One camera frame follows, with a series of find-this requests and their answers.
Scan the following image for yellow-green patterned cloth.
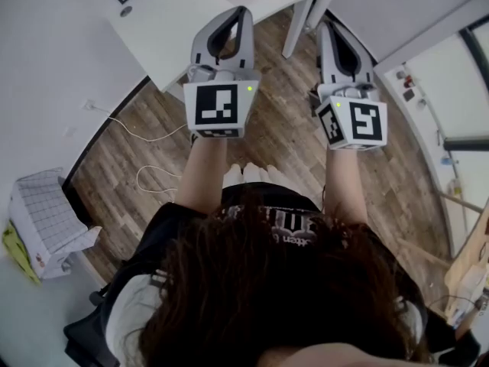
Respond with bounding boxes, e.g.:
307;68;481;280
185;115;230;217
1;219;41;285

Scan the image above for white fabric laundry basket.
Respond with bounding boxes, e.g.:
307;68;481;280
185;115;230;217
8;167;103;281

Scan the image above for person's left forearm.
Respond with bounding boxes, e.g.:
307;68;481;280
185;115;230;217
176;137;231;216

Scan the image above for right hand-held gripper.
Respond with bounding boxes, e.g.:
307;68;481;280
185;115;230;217
314;21;389;152

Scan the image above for light wooden board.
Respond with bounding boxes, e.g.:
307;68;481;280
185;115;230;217
442;199;489;330

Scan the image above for thin black cable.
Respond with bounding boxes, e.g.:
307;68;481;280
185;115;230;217
426;293;481;315

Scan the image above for person's right white shoe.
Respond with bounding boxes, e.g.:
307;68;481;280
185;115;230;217
243;161;287;189

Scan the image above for white power cable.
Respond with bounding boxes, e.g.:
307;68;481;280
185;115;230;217
91;104;189;144

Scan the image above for looped white cable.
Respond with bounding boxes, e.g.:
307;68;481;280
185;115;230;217
135;164;183;195

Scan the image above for person's black printed shirt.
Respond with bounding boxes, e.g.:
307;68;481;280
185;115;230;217
99;181;483;367

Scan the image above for white grid-patterned laundry cloth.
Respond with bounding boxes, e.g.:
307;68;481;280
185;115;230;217
14;168;102;256

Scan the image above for person's left white shoe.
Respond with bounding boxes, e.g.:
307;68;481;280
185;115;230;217
222;163;245;189

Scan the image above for person's right forearm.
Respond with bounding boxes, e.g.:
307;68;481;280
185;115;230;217
323;148;371;227

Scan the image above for black window frame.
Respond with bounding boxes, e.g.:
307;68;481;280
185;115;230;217
442;15;489;153

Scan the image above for black office chair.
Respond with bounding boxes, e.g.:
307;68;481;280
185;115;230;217
62;291;121;367

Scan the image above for person's white shoe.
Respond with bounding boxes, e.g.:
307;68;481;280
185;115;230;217
222;163;245;189
243;161;287;189

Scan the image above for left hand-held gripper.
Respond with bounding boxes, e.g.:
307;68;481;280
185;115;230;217
183;6;262;139

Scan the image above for white table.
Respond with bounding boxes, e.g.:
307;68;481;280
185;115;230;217
105;0;323;93

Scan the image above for thin wooden stick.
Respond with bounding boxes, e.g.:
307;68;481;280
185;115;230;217
437;190;485;213

